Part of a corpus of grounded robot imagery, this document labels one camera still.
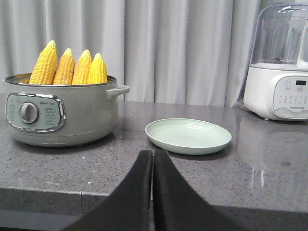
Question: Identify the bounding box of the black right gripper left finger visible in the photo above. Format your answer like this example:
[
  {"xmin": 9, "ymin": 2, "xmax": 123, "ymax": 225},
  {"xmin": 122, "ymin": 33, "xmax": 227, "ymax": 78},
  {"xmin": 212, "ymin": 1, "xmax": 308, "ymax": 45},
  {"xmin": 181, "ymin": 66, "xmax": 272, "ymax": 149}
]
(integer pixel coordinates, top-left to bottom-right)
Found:
[{"xmin": 63, "ymin": 150, "xmax": 153, "ymax": 231}]

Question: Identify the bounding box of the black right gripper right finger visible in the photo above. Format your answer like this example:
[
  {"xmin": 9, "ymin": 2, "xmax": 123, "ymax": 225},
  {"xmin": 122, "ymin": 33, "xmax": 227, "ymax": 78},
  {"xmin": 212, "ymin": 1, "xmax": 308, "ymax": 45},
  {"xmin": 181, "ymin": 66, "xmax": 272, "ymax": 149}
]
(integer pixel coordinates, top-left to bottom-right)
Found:
[{"xmin": 153, "ymin": 150, "xmax": 243, "ymax": 231}]

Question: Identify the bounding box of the yellow corn cob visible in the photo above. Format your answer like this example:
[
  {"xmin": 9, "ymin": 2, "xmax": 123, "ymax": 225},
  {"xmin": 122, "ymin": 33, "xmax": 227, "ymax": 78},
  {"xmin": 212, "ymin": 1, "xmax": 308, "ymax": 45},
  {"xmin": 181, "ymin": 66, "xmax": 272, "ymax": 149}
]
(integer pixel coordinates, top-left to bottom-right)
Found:
[
  {"xmin": 72, "ymin": 49, "xmax": 92, "ymax": 85},
  {"xmin": 29, "ymin": 40, "xmax": 58, "ymax": 85},
  {"xmin": 53, "ymin": 48, "xmax": 75, "ymax": 85},
  {"xmin": 87, "ymin": 53, "xmax": 107, "ymax": 84}
]

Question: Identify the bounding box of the green round plate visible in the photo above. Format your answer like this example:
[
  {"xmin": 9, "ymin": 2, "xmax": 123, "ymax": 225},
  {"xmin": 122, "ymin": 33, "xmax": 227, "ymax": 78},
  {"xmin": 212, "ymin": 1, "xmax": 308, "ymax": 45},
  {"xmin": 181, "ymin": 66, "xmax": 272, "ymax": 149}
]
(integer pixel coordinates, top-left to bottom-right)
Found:
[{"xmin": 145, "ymin": 118, "xmax": 232, "ymax": 155}]

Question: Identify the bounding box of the green electric cooking pot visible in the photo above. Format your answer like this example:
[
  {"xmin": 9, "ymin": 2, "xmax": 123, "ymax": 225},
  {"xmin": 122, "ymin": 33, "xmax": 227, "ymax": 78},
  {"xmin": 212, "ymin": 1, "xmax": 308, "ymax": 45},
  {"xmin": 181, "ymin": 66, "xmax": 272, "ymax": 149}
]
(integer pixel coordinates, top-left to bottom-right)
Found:
[{"xmin": 3, "ymin": 73, "xmax": 130, "ymax": 147}]

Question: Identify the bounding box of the grey curtain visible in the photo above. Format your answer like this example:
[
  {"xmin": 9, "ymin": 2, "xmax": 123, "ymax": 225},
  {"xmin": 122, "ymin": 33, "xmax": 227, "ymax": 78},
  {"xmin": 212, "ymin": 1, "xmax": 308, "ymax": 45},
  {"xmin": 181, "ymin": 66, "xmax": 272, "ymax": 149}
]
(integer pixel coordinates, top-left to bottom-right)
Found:
[{"xmin": 0, "ymin": 0, "xmax": 272, "ymax": 108}]

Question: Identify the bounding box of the white blender appliance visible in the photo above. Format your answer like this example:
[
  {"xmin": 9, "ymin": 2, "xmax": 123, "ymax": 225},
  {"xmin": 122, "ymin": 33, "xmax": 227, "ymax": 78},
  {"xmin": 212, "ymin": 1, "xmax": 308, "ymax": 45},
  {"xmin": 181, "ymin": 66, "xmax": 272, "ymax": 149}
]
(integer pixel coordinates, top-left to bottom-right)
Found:
[{"xmin": 243, "ymin": 0, "xmax": 308, "ymax": 121}]

